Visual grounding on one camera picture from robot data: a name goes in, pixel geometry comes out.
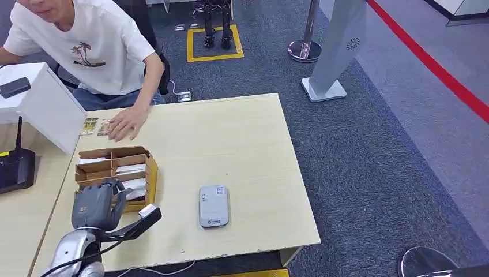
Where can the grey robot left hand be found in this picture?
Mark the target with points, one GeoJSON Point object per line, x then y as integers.
{"type": "Point", "coordinates": [97, 206]}

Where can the person's left hand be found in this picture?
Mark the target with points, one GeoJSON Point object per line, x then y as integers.
{"type": "Point", "coordinates": [126, 122]}

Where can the yellow printed card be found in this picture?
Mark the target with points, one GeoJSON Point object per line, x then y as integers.
{"type": "Point", "coordinates": [89, 126]}

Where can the white card stack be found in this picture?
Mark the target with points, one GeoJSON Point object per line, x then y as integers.
{"type": "Point", "coordinates": [131, 168]}
{"type": "Point", "coordinates": [91, 161]}
{"type": "Point", "coordinates": [135, 186]}

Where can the wooden card box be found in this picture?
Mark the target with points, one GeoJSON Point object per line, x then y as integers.
{"type": "Point", "coordinates": [152, 179]}

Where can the silver floor socket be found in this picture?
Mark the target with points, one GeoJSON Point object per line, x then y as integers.
{"type": "Point", "coordinates": [183, 96]}

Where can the white cabinet box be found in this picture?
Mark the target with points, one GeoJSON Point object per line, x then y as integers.
{"type": "Point", "coordinates": [42, 103]}

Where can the person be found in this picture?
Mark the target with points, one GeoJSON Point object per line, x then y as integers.
{"type": "Point", "coordinates": [84, 46]}

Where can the black router with antenna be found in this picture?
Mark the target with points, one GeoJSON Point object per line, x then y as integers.
{"type": "Point", "coordinates": [16, 168]}

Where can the yellow floor tape square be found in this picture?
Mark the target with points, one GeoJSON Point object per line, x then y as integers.
{"type": "Point", "coordinates": [190, 46]}

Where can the small floor plate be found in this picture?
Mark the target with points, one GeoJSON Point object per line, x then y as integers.
{"type": "Point", "coordinates": [179, 26]}
{"type": "Point", "coordinates": [194, 25]}

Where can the grey card reader device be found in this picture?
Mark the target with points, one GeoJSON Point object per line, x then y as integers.
{"type": "Point", "coordinates": [213, 206]}

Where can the small black device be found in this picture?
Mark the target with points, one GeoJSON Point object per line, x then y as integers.
{"type": "Point", "coordinates": [14, 87]}

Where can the black robot legs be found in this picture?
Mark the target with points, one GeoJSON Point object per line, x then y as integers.
{"type": "Point", "coordinates": [217, 26]}

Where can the yellow floor tape strip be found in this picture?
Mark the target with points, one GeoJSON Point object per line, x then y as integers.
{"type": "Point", "coordinates": [252, 273]}

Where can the grey kiosk pillar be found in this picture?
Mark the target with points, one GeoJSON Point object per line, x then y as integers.
{"type": "Point", "coordinates": [336, 49]}

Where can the chrome stool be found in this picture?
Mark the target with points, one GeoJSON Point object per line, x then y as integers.
{"type": "Point", "coordinates": [424, 264]}

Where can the white platform base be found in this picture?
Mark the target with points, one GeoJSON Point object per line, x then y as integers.
{"type": "Point", "coordinates": [462, 9]}

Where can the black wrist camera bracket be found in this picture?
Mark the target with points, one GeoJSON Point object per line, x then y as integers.
{"type": "Point", "coordinates": [137, 223]}

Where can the chrome stanchion post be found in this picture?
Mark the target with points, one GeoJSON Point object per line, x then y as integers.
{"type": "Point", "coordinates": [306, 42]}

